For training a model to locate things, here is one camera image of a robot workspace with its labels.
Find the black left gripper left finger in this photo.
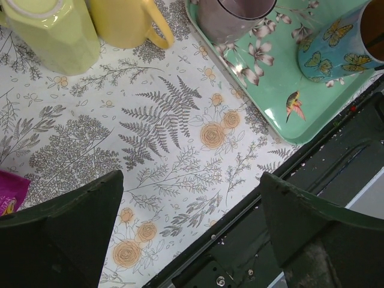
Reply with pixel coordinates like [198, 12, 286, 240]
[1, 170, 124, 287]

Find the lilac mug black handle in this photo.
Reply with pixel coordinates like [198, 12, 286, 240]
[197, 0, 277, 44]

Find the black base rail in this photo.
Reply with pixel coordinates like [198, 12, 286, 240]
[147, 78, 383, 287]

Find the green hummingbird tray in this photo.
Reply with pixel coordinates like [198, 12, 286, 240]
[184, 0, 384, 146]

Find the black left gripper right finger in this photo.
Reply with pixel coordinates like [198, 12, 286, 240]
[260, 172, 383, 287]

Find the yellow mug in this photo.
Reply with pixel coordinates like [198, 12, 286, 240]
[89, 0, 175, 49]

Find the lime green mug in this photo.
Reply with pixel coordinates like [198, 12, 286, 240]
[1, 1, 100, 76]

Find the blue glazed mug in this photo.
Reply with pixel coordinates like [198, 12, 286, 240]
[298, 1, 383, 82]

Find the purple snack packet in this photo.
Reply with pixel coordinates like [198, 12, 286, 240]
[0, 170, 31, 216]

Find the floral table mat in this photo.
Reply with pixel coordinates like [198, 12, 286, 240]
[1, 1, 298, 287]

